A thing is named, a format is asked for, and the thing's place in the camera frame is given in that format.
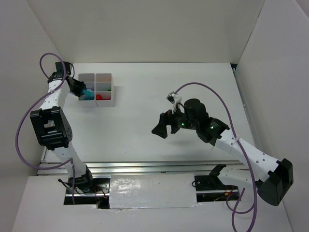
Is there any red lego brick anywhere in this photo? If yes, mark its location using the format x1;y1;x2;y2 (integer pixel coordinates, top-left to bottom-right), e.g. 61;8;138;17
96;94;103;101

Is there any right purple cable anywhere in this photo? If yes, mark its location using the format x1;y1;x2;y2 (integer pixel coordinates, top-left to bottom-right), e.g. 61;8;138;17
173;82;258;232

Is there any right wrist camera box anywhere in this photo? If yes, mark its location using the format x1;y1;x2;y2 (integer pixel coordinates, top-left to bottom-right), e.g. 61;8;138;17
167;92;182;104

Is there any white divided container right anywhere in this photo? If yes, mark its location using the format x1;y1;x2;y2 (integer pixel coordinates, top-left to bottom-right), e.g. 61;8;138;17
95;73;115;107

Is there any side aluminium rail right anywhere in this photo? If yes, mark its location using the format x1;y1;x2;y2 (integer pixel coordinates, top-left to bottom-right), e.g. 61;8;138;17
230;63;258;145

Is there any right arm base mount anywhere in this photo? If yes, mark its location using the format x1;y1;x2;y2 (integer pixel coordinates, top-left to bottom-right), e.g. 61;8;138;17
191;175;239;203

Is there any purple cable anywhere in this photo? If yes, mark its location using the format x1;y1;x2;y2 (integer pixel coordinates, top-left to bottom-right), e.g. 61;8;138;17
173;82;258;232
15;53;76;205

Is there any teal long lego brick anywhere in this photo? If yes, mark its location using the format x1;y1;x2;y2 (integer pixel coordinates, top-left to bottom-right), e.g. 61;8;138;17
82;89;94;97

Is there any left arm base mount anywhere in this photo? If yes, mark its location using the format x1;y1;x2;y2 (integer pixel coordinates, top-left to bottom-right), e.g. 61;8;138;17
64;178;111;209

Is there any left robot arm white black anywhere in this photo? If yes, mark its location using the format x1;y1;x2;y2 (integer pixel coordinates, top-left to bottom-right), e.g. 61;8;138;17
30;61;94;193

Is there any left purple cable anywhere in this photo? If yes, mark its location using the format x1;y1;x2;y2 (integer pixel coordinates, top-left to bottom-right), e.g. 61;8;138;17
15;53;76;205

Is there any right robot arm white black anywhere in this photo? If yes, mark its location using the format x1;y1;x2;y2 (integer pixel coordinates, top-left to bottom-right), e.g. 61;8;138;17
152;99;294;206

